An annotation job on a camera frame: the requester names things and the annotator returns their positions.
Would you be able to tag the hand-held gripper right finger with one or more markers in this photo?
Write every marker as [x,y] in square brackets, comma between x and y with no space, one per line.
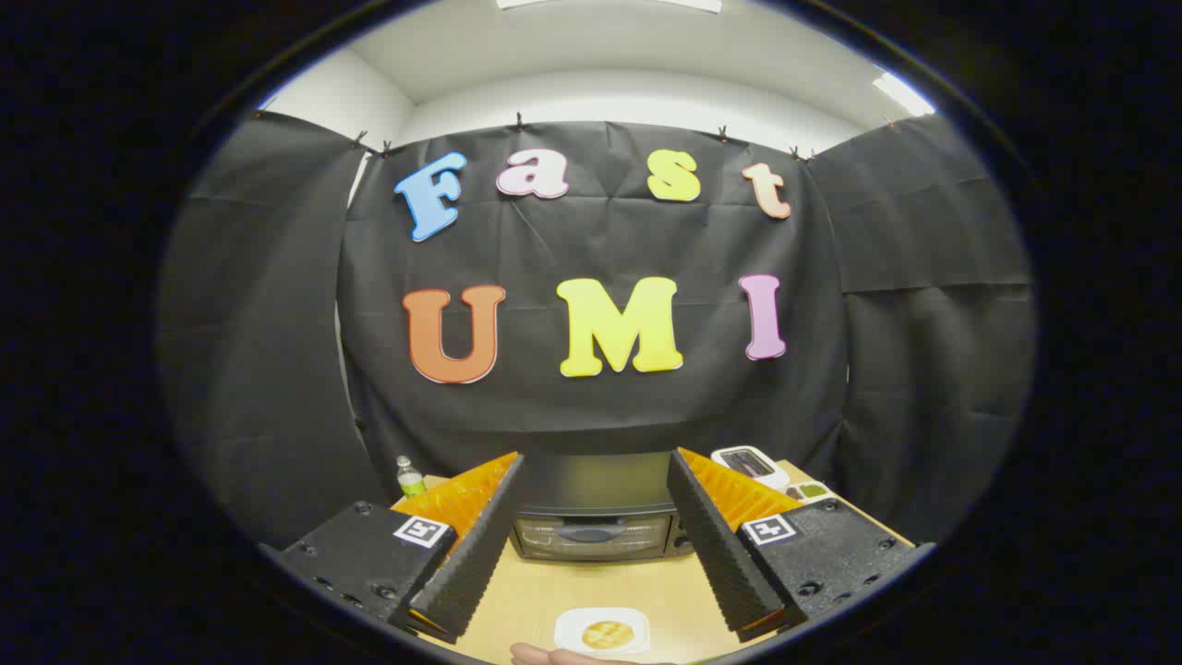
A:
[716,545]

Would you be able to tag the ceiling light panel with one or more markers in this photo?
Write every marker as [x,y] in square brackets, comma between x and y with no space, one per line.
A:
[903,92]

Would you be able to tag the green label plastic bottle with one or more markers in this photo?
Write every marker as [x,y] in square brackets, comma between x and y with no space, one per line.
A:
[410,480]

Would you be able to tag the white square plate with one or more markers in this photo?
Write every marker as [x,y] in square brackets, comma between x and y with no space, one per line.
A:
[571,628]

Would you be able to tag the golden bread bun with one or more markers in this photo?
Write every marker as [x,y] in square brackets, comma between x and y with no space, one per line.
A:
[608,634]

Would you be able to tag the white pop-up toaster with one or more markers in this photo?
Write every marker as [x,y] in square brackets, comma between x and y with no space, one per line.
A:
[750,465]

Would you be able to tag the small white divided dish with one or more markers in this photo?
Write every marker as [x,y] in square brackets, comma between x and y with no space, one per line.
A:
[809,491]

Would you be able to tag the black toaster oven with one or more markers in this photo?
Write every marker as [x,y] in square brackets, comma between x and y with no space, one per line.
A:
[591,517]

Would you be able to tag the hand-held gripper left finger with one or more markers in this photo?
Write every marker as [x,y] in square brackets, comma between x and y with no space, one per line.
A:
[480,545]

